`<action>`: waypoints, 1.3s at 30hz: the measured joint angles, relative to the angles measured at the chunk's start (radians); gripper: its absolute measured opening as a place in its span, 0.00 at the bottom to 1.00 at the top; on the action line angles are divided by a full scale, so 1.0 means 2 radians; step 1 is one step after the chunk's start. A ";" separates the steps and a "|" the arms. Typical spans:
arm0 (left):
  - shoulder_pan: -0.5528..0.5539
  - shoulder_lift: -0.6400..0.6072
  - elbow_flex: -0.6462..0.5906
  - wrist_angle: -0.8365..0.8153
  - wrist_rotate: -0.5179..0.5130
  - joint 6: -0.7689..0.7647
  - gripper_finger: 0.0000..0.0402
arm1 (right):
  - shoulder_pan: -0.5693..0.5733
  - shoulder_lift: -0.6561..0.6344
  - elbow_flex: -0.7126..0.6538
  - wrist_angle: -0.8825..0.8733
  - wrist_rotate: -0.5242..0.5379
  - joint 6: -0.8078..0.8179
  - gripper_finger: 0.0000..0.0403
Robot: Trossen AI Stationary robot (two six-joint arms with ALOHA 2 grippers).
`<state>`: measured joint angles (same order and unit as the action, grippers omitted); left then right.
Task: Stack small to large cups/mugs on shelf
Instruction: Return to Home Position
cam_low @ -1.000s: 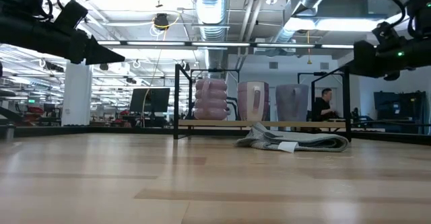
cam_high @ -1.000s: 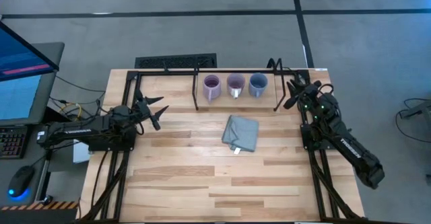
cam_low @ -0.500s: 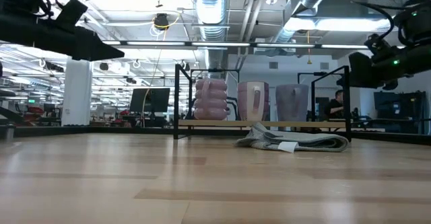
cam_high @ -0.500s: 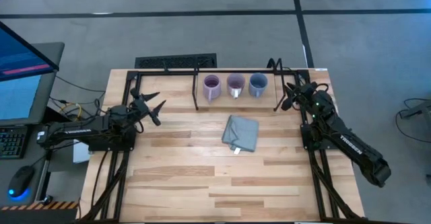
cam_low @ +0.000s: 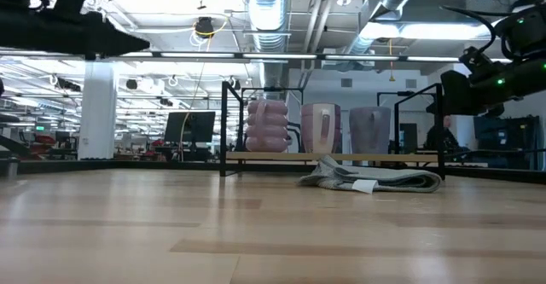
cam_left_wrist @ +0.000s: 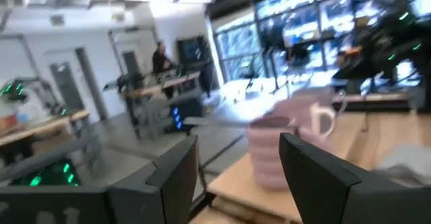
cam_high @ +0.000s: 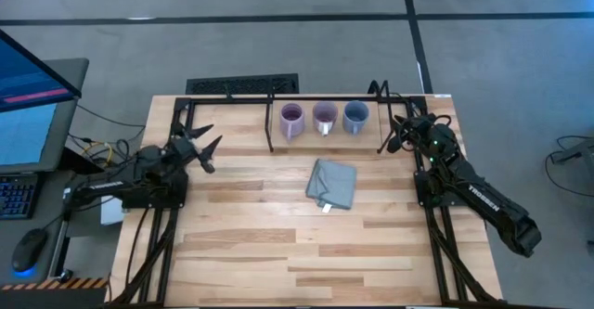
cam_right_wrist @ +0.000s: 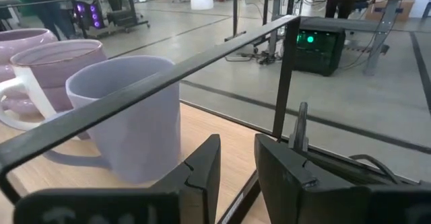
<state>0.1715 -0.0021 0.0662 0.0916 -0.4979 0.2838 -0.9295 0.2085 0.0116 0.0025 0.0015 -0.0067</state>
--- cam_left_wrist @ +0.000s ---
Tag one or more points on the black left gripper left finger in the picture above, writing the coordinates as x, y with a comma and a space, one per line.
168, 190

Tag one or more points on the person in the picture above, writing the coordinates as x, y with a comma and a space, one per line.
160, 61

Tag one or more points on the wooden workbench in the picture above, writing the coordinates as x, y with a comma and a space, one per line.
161, 86
40, 125

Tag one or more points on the black computer tower green lights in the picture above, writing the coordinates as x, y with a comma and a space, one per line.
50, 177

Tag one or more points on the small pink ribbed cup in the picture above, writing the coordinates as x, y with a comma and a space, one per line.
264, 156

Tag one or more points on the black workstation screen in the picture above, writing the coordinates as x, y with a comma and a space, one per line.
192, 50

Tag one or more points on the black computer tower blue lights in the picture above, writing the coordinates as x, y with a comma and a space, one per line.
188, 111

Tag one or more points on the black metal rack frame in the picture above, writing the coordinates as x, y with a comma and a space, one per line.
235, 183

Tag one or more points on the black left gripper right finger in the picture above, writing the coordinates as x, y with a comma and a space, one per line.
320, 190

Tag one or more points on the grey door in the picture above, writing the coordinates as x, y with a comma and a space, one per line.
65, 86

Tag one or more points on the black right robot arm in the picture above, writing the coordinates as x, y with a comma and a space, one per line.
410, 45

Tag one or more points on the grey folded towel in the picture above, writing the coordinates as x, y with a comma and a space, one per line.
407, 163

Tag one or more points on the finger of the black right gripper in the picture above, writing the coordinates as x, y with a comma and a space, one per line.
353, 71

